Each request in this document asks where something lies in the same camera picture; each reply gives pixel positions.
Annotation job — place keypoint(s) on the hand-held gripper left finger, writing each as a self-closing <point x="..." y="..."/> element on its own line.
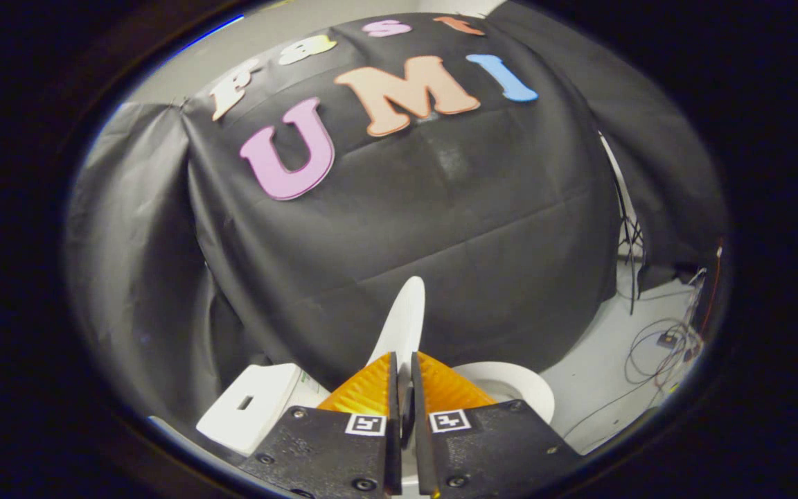
<point x="393" y="416"/>

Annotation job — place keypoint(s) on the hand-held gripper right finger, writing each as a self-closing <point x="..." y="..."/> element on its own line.
<point x="418" y="430"/>

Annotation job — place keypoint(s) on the white toilet lid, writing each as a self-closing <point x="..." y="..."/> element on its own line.
<point x="402" y="319"/>

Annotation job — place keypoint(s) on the white toilet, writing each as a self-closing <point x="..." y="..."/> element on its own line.
<point x="253" y="409"/>

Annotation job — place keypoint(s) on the black backdrop cloth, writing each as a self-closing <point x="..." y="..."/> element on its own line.
<point x="440" y="242"/>

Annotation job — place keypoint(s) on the black tripod stand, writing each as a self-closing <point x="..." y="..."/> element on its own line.
<point x="631" y="235"/>

